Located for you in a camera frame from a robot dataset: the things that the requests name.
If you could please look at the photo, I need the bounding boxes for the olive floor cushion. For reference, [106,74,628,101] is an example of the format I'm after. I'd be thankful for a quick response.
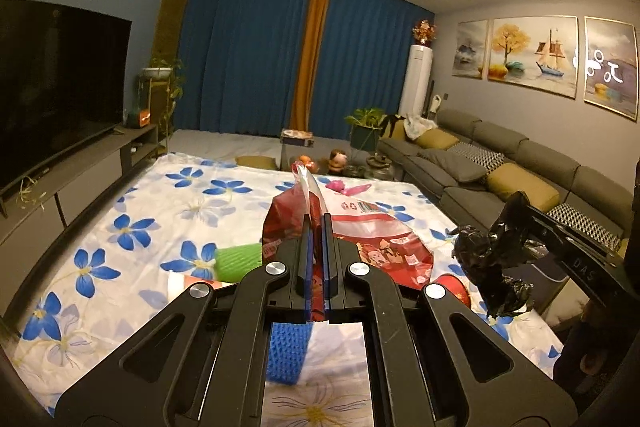
[235,155,278,170]

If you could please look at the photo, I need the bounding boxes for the red and white plastic bag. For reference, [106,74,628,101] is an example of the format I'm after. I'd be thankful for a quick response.
[261,161,435,323]

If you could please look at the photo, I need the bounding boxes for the black television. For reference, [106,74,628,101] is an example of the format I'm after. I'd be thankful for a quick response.
[0,0,133,196]

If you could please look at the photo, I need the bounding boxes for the floral printed blanket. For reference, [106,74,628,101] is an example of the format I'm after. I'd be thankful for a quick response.
[0,152,566,427]

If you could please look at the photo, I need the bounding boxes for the white standing air conditioner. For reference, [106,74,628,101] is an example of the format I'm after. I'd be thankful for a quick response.
[398,44,433,118]

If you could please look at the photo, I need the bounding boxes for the grey television cabinet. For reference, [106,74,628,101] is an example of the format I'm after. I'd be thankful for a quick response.
[0,124,162,254]

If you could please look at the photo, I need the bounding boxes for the blue curtain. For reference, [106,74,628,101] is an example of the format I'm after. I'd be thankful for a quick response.
[315,0,436,144]
[172,0,313,140]

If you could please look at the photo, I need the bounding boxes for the painting with light reflections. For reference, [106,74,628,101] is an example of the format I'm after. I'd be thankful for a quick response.
[583,17,640,122]

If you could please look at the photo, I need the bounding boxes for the green foam net sleeve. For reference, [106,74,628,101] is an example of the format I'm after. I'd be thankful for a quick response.
[214,243,263,284]

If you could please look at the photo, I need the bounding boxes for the grey cushion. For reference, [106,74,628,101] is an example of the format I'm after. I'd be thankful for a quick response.
[419,148,476,184]

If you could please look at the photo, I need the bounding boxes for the small grey landscape painting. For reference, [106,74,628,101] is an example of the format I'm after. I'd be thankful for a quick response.
[452,19,489,80]

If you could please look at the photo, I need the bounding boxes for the trailing plant on stand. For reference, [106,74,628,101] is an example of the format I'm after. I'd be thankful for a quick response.
[136,57,184,144]

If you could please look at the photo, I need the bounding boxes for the orange curtain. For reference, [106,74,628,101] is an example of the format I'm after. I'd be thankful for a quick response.
[290,0,334,138]

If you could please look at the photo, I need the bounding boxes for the sailboat and tree painting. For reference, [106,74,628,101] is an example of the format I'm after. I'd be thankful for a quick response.
[487,14,579,98]

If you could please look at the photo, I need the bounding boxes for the blue foam net sleeve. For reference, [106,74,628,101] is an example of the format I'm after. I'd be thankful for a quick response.
[266,322,315,385]

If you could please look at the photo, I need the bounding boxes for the flat box on stool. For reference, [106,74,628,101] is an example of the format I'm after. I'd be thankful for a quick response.
[281,129,315,146]

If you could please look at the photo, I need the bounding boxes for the black plastic bag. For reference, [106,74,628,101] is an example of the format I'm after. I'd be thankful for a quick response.
[447,192,551,320]

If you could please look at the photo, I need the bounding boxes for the artificial flower decoration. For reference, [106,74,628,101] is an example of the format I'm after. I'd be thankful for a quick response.
[412,19,437,48]

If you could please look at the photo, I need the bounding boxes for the black and white patterned cushion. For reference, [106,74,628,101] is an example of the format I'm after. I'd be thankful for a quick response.
[545,203,621,253]
[450,142,506,172]

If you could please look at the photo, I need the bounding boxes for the potted plant in dark pot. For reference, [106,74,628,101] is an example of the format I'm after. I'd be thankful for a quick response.
[345,108,387,152]

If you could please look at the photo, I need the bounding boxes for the pink plastic bag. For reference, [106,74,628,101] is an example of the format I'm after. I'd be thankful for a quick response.
[326,179,373,198]

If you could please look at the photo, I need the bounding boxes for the small orange device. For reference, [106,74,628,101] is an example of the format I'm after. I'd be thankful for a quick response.
[125,107,154,128]

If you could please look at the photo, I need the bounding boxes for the grey sofa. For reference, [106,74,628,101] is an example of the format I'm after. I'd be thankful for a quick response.
[377,108,636,254]

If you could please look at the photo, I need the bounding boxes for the white cloth on sofa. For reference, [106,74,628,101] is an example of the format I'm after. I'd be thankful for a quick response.
[404,116,438,140]

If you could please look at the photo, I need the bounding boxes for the large yellow cushion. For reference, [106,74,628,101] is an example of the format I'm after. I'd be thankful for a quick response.
[486,163,560,212]

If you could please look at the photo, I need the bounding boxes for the black bag on sofa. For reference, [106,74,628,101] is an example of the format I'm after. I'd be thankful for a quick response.
[384,114,407,140]

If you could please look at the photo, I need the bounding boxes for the small yellow cushion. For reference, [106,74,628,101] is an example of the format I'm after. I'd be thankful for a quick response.
[415,128,460,152]

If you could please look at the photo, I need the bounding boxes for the handheld vacuum cleaner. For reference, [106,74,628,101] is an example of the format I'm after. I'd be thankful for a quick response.
[425,79,447,118]

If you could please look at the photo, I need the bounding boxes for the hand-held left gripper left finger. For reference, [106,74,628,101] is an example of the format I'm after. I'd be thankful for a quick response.
[52,213,321,427]

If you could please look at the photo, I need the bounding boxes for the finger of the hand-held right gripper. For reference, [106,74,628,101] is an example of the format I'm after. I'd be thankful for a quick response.
[505,192,622,259]

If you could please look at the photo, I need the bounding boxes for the paper cup with orange print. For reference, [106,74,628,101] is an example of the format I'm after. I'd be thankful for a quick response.
[167,271,222,303]

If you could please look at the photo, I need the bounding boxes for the dark tea set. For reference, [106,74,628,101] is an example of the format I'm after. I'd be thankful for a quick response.
[366,154,402,180]

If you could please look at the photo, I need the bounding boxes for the grey trash bin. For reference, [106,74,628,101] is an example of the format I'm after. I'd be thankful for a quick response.
[520,252,571,323]

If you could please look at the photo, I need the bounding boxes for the red snack container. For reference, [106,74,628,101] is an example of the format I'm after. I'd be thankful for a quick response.
[434,273,474,309]

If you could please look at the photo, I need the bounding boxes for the small doll toy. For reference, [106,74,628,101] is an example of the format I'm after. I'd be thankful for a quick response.
[327,150,351,175]

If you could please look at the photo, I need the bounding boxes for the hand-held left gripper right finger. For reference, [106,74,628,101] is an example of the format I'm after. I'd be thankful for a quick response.
[322,213,586,427]

